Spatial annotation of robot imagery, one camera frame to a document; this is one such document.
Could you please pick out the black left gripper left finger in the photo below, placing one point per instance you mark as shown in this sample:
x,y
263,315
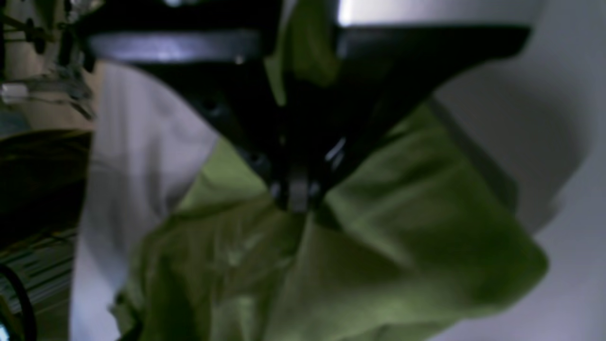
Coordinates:
x,y
226,58

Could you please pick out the green T-shirt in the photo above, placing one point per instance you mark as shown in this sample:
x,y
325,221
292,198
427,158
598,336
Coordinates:
x,y
412,242

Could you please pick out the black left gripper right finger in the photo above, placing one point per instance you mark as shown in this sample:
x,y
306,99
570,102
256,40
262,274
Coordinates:
x,y
382,75

